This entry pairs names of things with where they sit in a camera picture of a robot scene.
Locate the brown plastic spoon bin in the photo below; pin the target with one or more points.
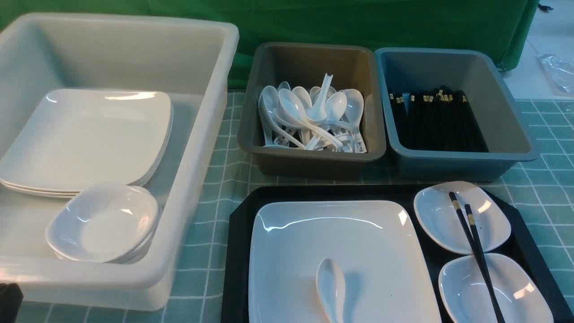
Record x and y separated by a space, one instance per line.
305 65

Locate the large translucent white tub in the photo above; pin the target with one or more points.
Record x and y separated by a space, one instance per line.
187 59

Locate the white bowl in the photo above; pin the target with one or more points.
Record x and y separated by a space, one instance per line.
466 298
438 218

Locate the green backdrop cloth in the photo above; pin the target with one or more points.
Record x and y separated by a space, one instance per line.
497 28

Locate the pile of white spoons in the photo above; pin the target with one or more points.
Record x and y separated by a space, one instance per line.
319 119

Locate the white ceramic soup spoon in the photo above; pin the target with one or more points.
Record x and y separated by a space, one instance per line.
331 289

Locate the stack of white plates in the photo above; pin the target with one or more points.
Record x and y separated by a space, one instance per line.
76 138

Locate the clear plastic bag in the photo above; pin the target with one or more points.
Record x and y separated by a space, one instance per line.
559 73

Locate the bundle of black chopsticks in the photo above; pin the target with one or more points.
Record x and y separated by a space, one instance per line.
437 120

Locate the large white square plate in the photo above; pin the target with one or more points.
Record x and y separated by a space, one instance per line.
374 244

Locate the black chopstick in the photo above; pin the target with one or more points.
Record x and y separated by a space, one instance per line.
464 223
481 261

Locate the blue-grey plastic chopstick bin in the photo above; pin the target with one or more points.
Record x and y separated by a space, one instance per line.
408 70

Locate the stack of white bowls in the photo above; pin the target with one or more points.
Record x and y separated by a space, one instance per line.
107 222

